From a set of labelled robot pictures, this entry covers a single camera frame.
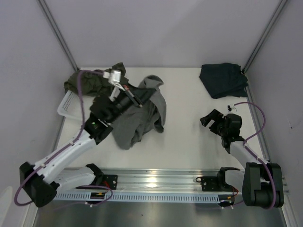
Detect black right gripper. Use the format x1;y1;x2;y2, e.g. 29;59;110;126
199;109;228;137

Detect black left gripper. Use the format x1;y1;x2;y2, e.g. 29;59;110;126
106;82;156;124

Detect grey shorts with drawstring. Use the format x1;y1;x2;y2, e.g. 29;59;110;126
112;75;167;150

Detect dark navy shorts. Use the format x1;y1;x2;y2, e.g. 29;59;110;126
199;63;248;99

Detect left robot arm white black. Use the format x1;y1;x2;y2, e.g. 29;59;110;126
18;85;156;208

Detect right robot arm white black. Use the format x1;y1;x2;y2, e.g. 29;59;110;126
198;109;284;209

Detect olive green shorts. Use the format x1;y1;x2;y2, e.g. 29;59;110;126
63;62;128;97

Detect white plastic basket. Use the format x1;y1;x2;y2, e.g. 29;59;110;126
57;91;82;122

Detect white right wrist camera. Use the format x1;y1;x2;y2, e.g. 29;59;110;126
227;105;237;112

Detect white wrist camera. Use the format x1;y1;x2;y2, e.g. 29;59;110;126
227;105;237;112
103;70;125;101

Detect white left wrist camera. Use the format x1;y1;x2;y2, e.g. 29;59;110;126
103;70;125;101

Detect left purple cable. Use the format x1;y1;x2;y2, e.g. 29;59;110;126
14;69;113;211

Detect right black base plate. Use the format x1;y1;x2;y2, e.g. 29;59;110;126
200;176;242;192

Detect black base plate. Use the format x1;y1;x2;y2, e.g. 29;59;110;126
200;176;242;192
94;174;118;190

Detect aluminium mounting rail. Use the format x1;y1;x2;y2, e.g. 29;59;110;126
54;167;290;195

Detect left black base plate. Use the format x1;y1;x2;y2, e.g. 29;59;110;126
94;174;118;190

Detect slotted grey cable duct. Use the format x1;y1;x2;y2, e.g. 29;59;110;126
55;192;220;204

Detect left aluminium corner post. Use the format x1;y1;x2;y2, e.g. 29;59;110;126
37;0;79;71

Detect aluminium corner post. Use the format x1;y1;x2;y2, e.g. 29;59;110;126
241;0;291;74
37;0;79;71

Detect right aluminium corner post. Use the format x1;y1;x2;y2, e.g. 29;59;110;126
241;0;291;74

